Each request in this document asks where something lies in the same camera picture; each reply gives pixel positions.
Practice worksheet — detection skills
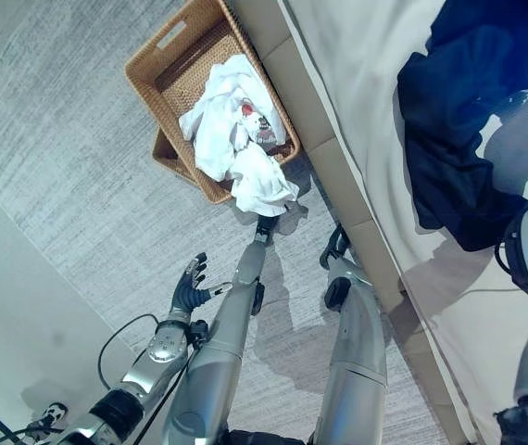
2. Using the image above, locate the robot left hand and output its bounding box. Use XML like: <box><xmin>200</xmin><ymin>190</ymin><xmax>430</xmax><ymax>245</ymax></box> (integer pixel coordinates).
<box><xmin>170</xmin><ymin>252</ymin><xmax>233</xmax><ymax>322</ymax></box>

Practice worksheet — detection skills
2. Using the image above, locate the dark navy garment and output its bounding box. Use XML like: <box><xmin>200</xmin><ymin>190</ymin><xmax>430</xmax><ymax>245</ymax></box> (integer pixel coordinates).
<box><xmin>396</xmin><ymin>0</ymin><xmax>528</xmax><ymax>254</ymax></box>

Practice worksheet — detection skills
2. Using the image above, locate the robot left leg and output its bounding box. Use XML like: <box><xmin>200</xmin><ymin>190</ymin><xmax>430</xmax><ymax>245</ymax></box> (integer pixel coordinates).
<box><xmin>161</xmin><ymin>215</ymin><xmax>275</xmax><ymax>445</ymax></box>

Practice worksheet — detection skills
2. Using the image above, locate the robot leg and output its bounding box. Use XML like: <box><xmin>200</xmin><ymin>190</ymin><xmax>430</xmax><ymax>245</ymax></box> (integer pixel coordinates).
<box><xmin>161</xmin><ymin>215</ymin><xmax>275</xmax><ymax>445</ymax></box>
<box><xmin>308</xmin><ymin>223</ymin><xmax>388</xmax><ymax>445</ymax></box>

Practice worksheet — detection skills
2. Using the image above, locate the white garment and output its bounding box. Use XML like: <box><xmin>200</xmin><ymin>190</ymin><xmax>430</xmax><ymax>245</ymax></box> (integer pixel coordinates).
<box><xmin>229</xmin><ymin>146</ymin><xmax>301</xmax><ymax>217</ymax></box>
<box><xmin>178</xmin><ymin>54</ymin><xmax>287</xmax><ymax>183</ymax></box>

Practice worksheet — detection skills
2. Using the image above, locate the white bed sheet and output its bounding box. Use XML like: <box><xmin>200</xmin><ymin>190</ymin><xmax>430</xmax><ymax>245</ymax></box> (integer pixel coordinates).
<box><xmin>276</xmin><ymin>0</ymin><xmax>528</xmax><ymax>445</ymax></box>

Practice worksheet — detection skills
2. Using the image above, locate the black robot torso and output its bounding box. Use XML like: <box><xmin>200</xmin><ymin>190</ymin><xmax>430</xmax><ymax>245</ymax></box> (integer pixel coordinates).
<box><xmin>220</xmin><ymin>428</ymin><xmax>321</xmax><ymax>445</ymax></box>

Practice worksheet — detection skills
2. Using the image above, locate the small black white device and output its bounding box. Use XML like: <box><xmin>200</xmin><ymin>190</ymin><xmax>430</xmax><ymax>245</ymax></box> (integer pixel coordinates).
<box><xmin>21</xmin><ymin>401</ymin><xmax>69</xmax><ymax>433</ymax></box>

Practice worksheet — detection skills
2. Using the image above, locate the grey woven rug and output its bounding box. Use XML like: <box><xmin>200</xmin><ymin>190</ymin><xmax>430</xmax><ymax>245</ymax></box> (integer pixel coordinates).
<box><xmin>0</xmin><ymin>0</ymin><xmax>448</xmax><ymax>445</ymax></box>

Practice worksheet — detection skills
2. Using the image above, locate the robot right leg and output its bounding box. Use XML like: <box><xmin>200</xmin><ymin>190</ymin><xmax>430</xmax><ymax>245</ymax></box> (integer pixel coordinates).
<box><xmin>308</xmin><ymin>223</ymin><xmax>388</xmax><ymax>445</ymax></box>

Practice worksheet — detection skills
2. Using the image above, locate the brown wicker basket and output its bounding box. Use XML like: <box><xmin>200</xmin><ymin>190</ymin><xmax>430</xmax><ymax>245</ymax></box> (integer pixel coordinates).
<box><xmin>123</xmin><ymin>0</ymin><xmax>301</xmax><ymax>206</ymax></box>

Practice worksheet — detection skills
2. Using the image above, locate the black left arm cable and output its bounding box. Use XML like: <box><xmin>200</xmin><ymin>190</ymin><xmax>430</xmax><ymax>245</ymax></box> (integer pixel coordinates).
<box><xmin>97</xmin><ymin>313</ymin><xmax>207</xmax><ymax>445</ymax></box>

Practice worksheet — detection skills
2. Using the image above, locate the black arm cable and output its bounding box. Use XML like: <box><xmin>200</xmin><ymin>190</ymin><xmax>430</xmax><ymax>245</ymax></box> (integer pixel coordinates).
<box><xmin>494</xmin><ymin>226</ymin><xmax>527</xmax><ymax>291</ymax></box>
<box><xmin>97</xmin><ymin>313</ymin><xmax>207</xmax><ymax>445</ymax></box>

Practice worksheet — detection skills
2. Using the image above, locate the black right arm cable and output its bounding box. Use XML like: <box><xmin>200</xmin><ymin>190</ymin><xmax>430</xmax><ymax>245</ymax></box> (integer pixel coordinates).
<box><xmin>494</xmin><ymin>226</ymin><xmax>527</xmax><ymax>291</ymax></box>

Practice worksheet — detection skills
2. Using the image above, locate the beige bed frame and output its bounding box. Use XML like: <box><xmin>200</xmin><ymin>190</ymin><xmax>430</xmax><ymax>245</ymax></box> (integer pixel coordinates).
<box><xmin>226</xmin><ymin>0</ymin><xmax>478</xmax><ymax>445</ymax></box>

